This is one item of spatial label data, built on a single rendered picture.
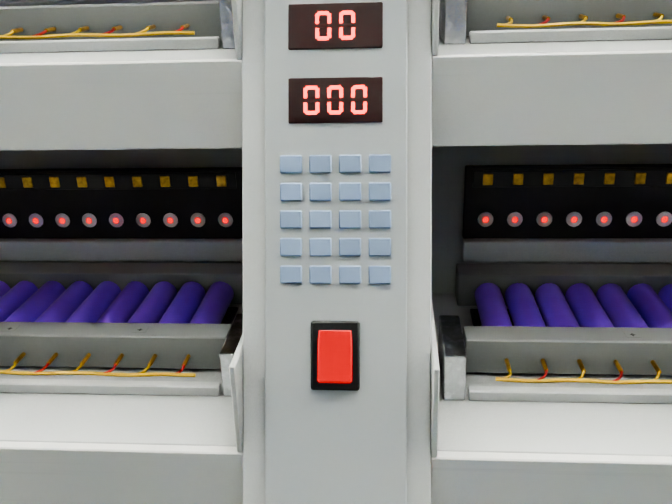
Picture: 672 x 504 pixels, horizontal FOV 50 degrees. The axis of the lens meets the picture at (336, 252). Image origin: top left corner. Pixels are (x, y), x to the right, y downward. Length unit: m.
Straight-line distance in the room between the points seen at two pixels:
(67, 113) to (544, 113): 0.24
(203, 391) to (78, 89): 0.18
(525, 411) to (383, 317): 0.10
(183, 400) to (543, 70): 0.26
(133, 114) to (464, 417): 0.24
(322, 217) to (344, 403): 0.09
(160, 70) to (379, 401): 0.20
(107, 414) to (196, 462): 0.07
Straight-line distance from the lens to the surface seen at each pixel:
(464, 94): 0.37
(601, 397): 0.43
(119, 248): 0.56
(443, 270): 0.56
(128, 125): 0.40
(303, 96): 0.36
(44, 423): 0.43
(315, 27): 0.37
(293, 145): 0.36
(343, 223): 0.35
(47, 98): 0.41
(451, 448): 0.38
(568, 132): 0.38
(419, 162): 0.36
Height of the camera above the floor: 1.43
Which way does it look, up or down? 1 degrees down
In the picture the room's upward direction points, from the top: straight up
